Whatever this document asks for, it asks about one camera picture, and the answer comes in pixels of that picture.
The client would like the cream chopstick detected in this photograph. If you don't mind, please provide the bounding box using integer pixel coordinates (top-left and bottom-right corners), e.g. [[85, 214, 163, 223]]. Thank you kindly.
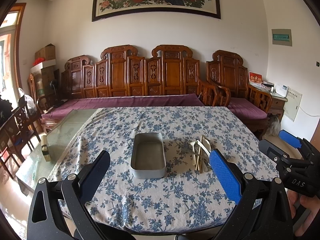
[[195, 142, 204, 173]]

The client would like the brown wooden chopstick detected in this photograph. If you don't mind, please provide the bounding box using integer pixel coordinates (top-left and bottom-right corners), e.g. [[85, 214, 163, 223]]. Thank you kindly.
[[194, 142, 203, 173]]

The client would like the silver metal fork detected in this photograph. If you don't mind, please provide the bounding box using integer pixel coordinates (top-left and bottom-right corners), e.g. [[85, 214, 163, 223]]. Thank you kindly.
[[182, 148, 209, 166]]

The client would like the person's right hand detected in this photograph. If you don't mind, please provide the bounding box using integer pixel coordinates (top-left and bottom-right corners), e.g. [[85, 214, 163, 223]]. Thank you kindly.
[[287, 190, 320, 237]]

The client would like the wooden side table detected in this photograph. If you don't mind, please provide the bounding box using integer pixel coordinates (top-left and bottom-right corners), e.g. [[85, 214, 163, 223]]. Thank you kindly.
[[267, 94, 287, 121]]

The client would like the purple armchair cushion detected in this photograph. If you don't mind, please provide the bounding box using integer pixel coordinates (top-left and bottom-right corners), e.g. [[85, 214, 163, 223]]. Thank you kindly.
[[227, 98, 267, 120]]

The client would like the red card box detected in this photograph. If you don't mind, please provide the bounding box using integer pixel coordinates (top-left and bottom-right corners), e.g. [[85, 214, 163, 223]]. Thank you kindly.
[[248, 72, 263, 87]]

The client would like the dark wooden dining chair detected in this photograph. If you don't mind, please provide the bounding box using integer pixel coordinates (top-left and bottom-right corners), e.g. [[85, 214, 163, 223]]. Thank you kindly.
[[1, 99, 40, 178]]

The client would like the carved wooden armchair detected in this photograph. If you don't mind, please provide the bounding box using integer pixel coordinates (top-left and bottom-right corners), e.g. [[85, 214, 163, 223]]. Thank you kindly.
[[206, 50, 272, 137]]

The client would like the metal rectangular tray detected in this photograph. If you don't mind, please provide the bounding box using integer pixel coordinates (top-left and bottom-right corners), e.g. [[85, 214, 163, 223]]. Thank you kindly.
[[130, 133, 166, 179]]

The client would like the blue floral tablecloth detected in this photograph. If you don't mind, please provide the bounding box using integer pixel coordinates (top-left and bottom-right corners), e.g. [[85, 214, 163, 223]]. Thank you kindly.
[[48, 106, 278, 235]]

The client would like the purple sofa cushion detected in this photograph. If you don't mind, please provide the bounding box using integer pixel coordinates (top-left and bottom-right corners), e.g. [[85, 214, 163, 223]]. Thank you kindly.
[[42, 94, 204, 120]]

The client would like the cardboard box stack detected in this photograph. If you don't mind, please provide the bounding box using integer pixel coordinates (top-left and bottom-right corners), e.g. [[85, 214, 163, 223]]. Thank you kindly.
[[28, 43, 56, 98]]

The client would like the carved wooden sofa bench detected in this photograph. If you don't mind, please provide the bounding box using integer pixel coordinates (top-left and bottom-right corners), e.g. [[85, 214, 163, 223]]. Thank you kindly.
[[37, 44, 218, 131]]

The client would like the white wall cabinet door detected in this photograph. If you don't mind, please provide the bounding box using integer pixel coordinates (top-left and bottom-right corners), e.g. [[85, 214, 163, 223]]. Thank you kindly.
[[284, 87, 302, 121]]

